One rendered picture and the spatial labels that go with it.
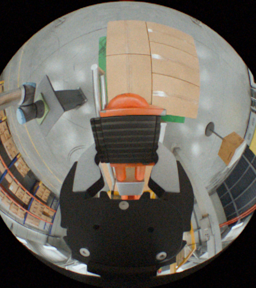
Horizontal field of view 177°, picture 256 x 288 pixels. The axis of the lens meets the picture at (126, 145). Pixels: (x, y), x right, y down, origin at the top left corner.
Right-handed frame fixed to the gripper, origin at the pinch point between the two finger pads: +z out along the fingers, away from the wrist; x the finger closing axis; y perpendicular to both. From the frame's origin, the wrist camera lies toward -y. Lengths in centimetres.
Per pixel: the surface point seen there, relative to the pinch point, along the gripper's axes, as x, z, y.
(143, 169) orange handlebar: 2.9, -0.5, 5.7
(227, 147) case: 169, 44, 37
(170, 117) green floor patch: 73, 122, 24
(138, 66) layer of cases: 10, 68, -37
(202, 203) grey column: 96, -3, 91
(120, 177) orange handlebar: -1.4, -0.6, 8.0
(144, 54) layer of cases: 16, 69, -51
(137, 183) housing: 1.9, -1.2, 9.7
